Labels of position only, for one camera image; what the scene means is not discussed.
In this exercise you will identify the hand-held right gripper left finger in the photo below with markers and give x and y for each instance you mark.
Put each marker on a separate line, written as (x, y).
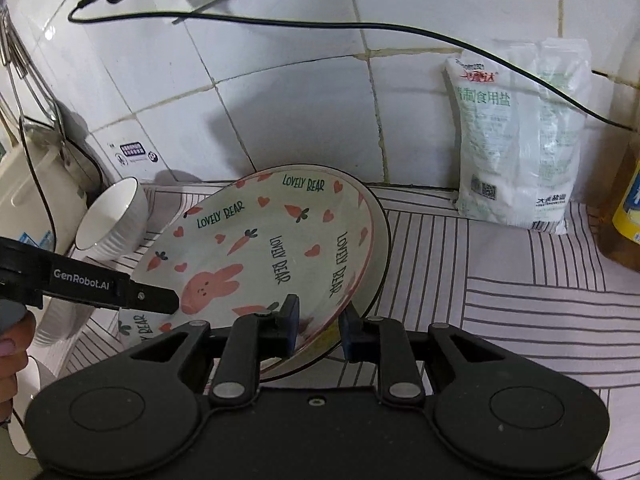
(293, 325)

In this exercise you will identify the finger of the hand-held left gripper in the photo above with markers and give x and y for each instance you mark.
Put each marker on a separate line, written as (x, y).
(150, 297)

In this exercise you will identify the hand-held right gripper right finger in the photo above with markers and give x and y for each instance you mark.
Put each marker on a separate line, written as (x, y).
(348, 337)

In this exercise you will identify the white ribbed bowl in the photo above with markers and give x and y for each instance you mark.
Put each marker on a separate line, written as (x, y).
(112, 215)
(60, 325)

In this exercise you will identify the bunny print plate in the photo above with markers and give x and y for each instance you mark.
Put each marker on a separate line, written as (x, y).
(240, 240)

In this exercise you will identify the person's left hand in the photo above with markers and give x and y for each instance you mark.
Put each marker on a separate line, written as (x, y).
(15, 342)

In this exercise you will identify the white kitchen appliance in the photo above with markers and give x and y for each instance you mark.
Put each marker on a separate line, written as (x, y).
(35, 195)

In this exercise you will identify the striped table mat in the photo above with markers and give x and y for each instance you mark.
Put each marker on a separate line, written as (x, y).
(500, 270)

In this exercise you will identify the hanging metal utensil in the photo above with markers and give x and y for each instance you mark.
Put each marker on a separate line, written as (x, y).
(20, 60)

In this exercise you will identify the white salt bag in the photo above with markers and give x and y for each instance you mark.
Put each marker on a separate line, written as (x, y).
(515, 150)

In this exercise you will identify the yellow label oil bottle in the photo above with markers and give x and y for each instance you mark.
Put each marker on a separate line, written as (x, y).
(625, 210)

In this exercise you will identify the wall sticker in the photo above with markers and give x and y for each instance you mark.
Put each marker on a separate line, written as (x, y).
(134, 151)

